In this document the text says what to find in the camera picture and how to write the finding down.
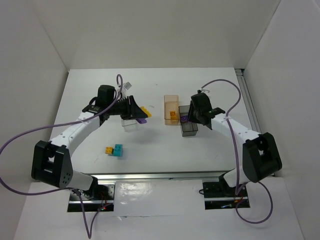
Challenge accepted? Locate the clear plastic container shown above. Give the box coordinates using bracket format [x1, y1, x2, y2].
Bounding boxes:
[121, 119, 138, 132]

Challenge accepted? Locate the dark grey plastic container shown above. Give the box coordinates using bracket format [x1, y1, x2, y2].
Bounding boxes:
[178, 105, 198, 137]

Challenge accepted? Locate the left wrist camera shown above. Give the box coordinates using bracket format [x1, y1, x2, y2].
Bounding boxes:
[123, 82, 132, 91]

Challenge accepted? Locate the yellow lego piece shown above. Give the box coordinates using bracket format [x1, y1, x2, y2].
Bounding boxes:
[140, 106, 152, 118]

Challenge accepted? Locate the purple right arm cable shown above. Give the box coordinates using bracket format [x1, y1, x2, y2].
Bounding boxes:
[199, 79, 274, 224]

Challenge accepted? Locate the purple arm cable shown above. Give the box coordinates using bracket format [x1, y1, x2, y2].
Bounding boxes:
[199, 79, 274, 224]
[0, 73, 126, 239]

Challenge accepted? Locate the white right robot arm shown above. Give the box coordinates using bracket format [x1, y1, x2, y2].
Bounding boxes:
[188, 92, 283, 191]

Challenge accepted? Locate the yellow lego in amber bin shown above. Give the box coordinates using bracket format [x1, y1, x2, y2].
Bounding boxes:
[169, 111, 177, 120]

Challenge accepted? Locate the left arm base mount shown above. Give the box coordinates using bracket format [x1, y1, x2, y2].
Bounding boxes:
[67, 183, 116, 213]

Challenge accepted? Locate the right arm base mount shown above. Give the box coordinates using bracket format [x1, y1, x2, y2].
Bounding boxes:
[198, 181, 250, 210]

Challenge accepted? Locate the yellow square lego brick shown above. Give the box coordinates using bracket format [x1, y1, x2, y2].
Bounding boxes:
[105, 146, 114, 155]

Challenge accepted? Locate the purple lego brick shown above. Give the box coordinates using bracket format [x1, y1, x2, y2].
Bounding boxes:
[136, 118, 147, 124]

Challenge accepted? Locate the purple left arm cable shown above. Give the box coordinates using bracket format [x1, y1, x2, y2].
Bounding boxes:
[0, 73, 126, 239]

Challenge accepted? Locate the teal lego brick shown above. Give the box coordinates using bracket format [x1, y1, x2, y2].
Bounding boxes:
[111, 144, 123, 158]

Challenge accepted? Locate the amber plastic container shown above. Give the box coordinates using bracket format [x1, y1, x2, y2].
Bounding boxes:
[163, 95, 180, 126]

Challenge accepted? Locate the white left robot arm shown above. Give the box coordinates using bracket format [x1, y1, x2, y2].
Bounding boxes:
[31, 85, 150, 195]

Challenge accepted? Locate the aluminium front rail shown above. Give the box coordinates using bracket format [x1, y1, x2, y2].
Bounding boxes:
[90, 171, 226, 181]

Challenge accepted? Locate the purple lego in grey bin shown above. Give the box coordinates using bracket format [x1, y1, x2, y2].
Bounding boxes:
[180, 115, 189, 123]

